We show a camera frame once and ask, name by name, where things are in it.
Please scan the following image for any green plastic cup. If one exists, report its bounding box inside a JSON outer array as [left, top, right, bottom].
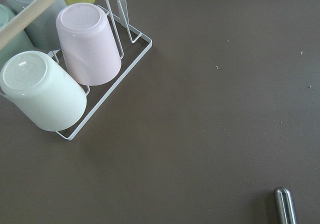
[[0, 4, 35, 69]]

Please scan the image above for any white plastic cup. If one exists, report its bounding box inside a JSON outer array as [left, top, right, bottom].
[[0, 51, 87, 132]]

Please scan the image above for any white wire cup rack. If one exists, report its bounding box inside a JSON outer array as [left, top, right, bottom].
[[56, 0, 153, 141]]

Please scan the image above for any pink plastic cup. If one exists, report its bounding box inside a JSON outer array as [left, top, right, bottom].
[[56, 2, 122, 86]]

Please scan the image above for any wooden rack handle rod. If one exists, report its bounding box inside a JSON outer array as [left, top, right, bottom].
[[0, 0, 56, 49]]

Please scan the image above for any steel muddler with black tip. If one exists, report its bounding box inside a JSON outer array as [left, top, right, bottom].
[[274, 187, 298, 224]]

